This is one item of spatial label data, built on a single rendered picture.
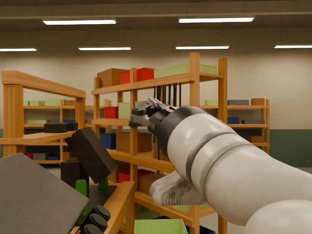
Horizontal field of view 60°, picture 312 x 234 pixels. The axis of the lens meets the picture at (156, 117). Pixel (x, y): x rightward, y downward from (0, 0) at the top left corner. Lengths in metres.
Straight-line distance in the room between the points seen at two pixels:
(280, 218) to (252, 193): 0.06
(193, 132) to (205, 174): 0.05
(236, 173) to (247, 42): 9.52
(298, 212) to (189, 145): 0.13
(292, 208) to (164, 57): 9.11
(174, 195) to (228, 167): 0.11
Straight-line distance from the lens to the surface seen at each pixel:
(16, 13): 8.47
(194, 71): 2.63
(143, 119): 0.35
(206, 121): 0.29
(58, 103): 9.20
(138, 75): 3.46
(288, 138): 9.89
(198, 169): 0.26
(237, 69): 9.46
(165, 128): 0.32
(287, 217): 0.18
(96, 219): 0.52
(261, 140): 9.03
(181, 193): 0.32
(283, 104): 9.81
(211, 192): 0.24
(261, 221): 0.18
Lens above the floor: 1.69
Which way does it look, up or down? level
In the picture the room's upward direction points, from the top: straight up
